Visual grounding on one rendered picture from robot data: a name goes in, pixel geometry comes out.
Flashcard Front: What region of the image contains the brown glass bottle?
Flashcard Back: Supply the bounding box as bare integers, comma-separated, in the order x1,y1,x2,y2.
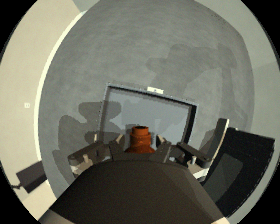
124,126,155,154

